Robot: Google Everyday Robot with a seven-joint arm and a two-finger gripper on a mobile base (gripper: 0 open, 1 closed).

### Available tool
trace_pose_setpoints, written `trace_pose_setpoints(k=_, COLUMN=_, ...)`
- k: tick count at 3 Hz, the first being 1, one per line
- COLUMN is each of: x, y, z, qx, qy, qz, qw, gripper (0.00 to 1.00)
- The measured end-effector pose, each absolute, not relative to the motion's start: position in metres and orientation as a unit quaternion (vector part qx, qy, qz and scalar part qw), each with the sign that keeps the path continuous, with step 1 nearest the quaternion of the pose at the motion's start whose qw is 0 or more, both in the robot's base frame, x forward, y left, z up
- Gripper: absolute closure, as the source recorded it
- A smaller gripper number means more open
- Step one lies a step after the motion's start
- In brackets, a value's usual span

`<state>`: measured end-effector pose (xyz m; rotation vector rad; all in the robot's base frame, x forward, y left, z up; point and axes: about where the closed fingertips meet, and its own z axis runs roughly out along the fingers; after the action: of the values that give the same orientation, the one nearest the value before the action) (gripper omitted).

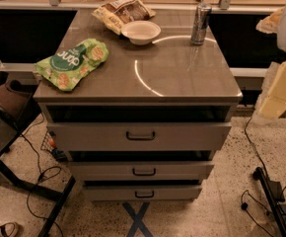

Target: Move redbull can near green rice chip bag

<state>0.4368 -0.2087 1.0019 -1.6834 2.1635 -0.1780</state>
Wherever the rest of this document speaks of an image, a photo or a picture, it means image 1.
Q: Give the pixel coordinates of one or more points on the grey drawer cabinet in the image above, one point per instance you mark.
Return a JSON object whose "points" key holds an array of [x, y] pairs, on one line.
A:
{"points": [[168, 80]]}

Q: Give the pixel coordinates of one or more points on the dark side table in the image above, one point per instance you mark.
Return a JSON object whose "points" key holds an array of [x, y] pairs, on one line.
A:
{"points": [[18, 110]]}

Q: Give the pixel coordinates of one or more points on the top grey drawer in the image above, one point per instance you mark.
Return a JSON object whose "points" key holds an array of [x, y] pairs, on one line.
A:
{"points": [[138, 136]]}

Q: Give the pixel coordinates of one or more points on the green rice chip bag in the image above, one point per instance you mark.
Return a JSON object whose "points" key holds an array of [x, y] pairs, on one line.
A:
{"points": [[67, 68]]}

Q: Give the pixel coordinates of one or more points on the white bowl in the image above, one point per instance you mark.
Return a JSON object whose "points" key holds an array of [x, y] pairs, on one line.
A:
{"points": [[141, 32]]}

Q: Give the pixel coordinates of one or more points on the brown yellow chip bag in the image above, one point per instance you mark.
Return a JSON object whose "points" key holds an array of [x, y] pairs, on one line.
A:
{"points": [[115, 15]]}

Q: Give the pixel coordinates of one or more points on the grey drawer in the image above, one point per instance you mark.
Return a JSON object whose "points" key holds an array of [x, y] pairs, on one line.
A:
{"points": [[138, 136], [184, 192], [140, 171]]}

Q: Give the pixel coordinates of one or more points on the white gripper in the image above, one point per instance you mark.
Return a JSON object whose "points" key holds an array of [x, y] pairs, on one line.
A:
{"points": [[274, 105]]}

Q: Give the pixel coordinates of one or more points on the black stand right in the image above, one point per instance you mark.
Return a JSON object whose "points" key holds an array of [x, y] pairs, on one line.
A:
{"points": [[274, 193]]}

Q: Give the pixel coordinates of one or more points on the bottom grey drawer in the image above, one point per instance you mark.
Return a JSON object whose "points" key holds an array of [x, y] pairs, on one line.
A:
{"points": [[184, 192]]}

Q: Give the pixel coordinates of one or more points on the black white sneaker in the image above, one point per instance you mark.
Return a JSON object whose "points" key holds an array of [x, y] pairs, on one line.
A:
{"points": [[9, 229]]}

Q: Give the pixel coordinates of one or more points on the silver redbull can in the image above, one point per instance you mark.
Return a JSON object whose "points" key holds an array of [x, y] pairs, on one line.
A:
{"points": [[200, 24]]}

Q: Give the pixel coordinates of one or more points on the middle grey drawer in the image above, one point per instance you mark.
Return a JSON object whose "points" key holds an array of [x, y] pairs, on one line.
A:
{"points": [[140, 171]]}

